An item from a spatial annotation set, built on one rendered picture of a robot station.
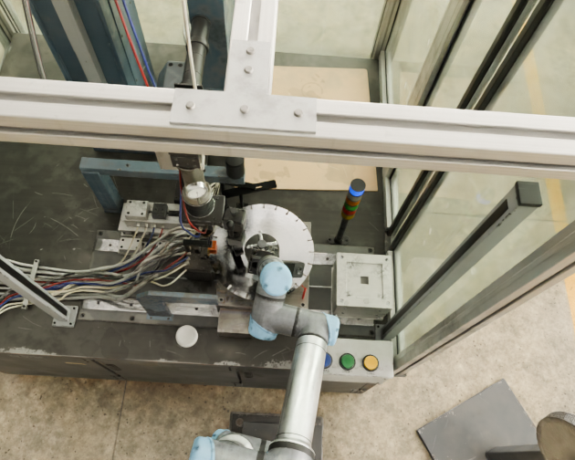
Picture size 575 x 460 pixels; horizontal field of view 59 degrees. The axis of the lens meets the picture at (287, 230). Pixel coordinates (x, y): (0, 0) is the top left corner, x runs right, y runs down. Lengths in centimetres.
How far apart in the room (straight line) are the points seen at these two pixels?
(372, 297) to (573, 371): 147
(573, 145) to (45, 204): 179
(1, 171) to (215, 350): 107
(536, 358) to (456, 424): 54
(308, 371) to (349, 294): 52
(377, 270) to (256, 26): 121
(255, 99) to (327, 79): 176
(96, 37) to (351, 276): 106
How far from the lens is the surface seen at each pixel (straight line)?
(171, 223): 177
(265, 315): 125
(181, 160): 111
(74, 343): 183
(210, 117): 48
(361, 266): 168
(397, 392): 254
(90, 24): 164
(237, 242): 144
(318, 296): 177
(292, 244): 162
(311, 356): 119
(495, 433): 264
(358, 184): 150
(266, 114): 49
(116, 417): 253
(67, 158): 213
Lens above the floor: 244
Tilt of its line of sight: 65 degrees down
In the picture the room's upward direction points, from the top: 7 degrees clockwise
